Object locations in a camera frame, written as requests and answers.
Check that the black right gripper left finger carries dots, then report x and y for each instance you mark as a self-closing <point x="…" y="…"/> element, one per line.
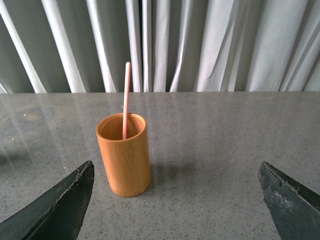
<point x="57" y="214"/>

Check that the grey pleated curtain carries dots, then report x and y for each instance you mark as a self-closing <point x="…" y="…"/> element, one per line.
<point x="82" y="46"/>

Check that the pink chopstick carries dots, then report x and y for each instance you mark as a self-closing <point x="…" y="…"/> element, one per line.
<point x="126" y="99"/>

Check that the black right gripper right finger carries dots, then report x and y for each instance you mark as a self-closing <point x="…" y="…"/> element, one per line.
<point x="294" y="208"/>

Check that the bamboo chopstick holder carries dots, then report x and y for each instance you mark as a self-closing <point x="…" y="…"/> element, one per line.
<point x="126" y="161"/>

